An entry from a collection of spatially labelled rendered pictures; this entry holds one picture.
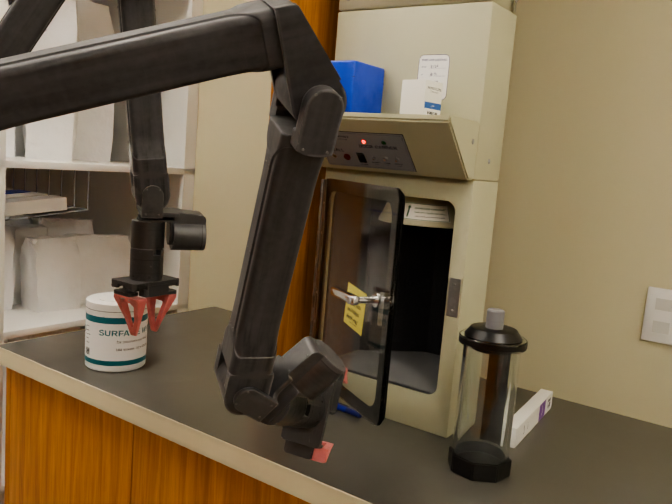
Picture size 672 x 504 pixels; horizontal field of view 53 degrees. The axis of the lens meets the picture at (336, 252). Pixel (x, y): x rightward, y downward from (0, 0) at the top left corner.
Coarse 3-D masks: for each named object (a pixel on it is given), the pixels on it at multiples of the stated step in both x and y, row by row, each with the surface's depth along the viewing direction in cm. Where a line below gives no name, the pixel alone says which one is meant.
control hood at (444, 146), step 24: (360, 120) 117; (384, 120) 114; (408, 120) 111; (432, 120) 109; (456, 120) 109; (408, 144) 116; (432, 144) 113; (456, 144) 111; (360, 168) 127; (432, 168) 118; (456, 168) 115
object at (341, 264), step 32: (352, 192) 123; (384, 192) 112; (352, 224) 122; (384, 224) 111; (352, 256) 122; (384, 256) 111; (320, 288) 135; (384, 288) 111; (320, 320) 135; (384, 320) 111; (352, 352) 122; (384, 352) 111; (352, 384) 121; (384, 384) 112
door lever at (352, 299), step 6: (336, 288) 117; (336, 294) 116; (342, 294) 114; (348, 294) 113; (354, 294) 113; (378, 294) 113; (342, 300) 114; (348, 300) 111; (354, 300) 111; (360, 300) 112; (366, 300) 112; (372, 300) 113; (378, 300) 112
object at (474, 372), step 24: (480, 360) 106; (504, 360) 105; (480, 384) 106; (504, 384) 106; (456, 408) 111; (480, 408) 106; (504, 408) 107; (456, 432) 110; (480, 432) 107; (504, 432) 107; (480, 456) 107; (504, 456) 108
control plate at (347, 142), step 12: (348, 132) 121; (360, 132) 119; (336, 144) 125; (348, 144) 124; (360, 144) 122; (372, 144) 120; (396, 144) 117; (384, 156) 121; (396, 156) 120; (408, 156) 118; (384, 168) 124; (396, 168) 122; (408, 168) 121
